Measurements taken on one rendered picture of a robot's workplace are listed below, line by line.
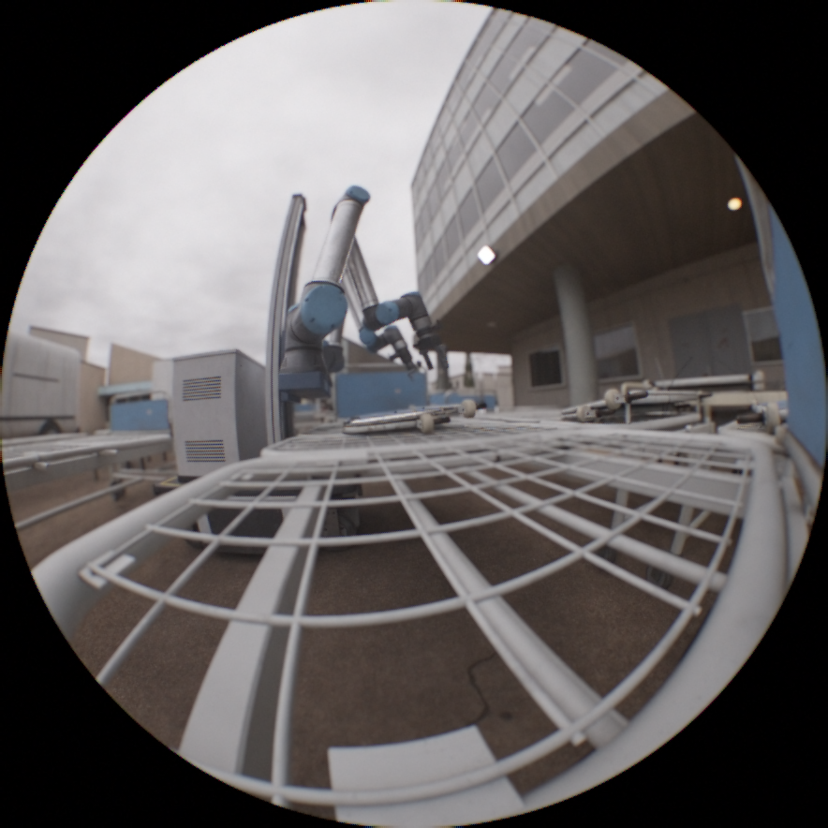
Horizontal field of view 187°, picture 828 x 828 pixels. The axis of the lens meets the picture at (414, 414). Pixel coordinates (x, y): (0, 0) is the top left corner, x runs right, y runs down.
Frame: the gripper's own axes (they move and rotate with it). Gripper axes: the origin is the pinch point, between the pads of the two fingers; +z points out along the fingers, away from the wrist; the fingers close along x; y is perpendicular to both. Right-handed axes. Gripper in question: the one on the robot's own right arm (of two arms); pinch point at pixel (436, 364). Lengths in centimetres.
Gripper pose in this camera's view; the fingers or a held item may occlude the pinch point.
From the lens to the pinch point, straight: 113.4
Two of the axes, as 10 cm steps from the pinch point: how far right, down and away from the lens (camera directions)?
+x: 4.2, 1.1, -9.0
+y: -8.3, 4.4, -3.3
